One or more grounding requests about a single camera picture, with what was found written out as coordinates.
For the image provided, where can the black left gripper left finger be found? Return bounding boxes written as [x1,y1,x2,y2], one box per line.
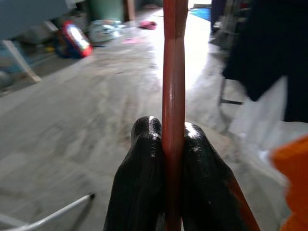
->
[103,116,167,231]

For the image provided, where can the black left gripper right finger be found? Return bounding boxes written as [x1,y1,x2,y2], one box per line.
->
[180,122,250,231]

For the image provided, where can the orange shirt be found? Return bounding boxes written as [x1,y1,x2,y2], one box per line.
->
[269,134,308,231]

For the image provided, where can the reddish plastic clothes hanger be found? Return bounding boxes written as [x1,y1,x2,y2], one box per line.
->
[161,0,262,231]

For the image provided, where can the white shirt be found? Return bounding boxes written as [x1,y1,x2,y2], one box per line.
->
[228,77,308,183]

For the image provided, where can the red and blue backpack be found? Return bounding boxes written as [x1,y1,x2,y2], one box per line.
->
[54,21,94,59]

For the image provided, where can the white printed plastic bag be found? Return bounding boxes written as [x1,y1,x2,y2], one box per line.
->
[88,19,123,44]

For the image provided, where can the black shirt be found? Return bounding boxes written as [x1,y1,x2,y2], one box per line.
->
[222,0,308,123]

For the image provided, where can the crumpled pink cloth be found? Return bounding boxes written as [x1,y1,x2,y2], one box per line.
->
[139,21,157,30]

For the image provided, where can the blue floor mat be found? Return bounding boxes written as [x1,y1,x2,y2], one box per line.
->
[190,8,212,22]

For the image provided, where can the dark purple fabric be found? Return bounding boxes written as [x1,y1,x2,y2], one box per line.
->
[211,0,228,32]

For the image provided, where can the dark green cabinet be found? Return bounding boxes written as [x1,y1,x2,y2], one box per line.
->
[88,0,125,22]

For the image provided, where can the white metal table leg frame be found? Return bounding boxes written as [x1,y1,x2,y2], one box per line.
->
[0,192,96,231]

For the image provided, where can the brown wooden post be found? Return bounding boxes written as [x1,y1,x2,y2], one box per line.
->
[124,0,135,22]

